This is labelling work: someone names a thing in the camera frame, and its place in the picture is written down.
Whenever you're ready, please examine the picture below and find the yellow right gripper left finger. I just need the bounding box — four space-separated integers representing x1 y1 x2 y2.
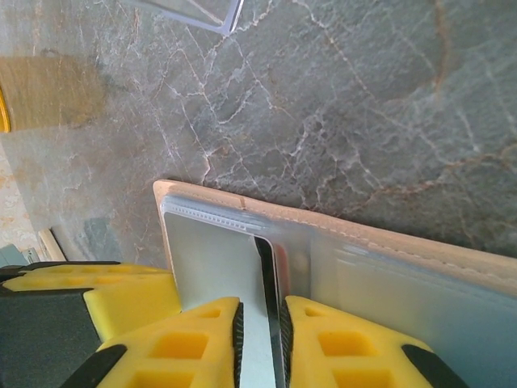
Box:
72 297 245 388

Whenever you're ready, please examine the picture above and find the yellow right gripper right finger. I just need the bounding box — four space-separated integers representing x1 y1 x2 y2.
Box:
284 296 472 388

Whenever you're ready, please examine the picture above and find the glossy black credit card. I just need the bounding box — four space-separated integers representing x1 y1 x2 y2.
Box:
163 212 292 388

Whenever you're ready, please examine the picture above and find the beige leather card holder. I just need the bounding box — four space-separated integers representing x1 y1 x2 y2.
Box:
152 179 517 388

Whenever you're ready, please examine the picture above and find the clear acrylic card stand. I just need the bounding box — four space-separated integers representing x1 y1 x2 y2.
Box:
120 0 246 36

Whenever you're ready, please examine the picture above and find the yellow pen cup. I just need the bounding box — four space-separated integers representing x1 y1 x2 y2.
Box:
0 86 11 133

